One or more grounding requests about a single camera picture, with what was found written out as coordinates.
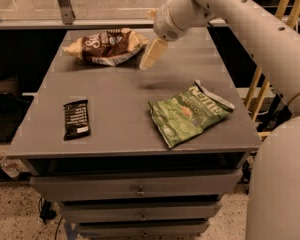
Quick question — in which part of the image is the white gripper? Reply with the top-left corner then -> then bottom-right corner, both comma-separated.
139,0 -> 215,70

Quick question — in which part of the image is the brown chip bag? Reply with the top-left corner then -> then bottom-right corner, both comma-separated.
63,28 -> 149,66

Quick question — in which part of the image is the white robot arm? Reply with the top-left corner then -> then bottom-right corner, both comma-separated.
153,0 -> 300,240

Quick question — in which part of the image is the green jalapeno chip bag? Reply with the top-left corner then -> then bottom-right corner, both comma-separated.
148,80 -> 235,148

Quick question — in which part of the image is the black snack bar wrapper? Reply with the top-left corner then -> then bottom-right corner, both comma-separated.
64,100 -> 91,141

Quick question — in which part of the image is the grey drawer cabinet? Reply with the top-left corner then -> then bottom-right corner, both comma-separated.
9,28 -> 260,227

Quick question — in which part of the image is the top grey drawer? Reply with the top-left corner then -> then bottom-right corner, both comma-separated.
30,169 -> 242,201

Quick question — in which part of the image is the grey drawer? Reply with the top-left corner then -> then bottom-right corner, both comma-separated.
77,221 -> 209,238
61,201 -> 221,223
30,169 -> 242,201

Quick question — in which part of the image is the middle grey drawer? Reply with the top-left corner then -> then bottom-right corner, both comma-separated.
61,201 -> 221,223

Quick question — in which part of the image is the bottom grey drawer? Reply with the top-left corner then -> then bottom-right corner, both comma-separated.
77,221 -> 209,238

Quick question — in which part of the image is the black floor plug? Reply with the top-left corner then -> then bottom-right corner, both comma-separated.
38,197 -> 56,224

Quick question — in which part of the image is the metal window rail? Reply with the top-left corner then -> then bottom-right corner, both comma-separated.
0,0 -> 231,31

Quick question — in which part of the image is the wooden rack frame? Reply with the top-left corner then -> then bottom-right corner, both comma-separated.
247,0 -> 300,124

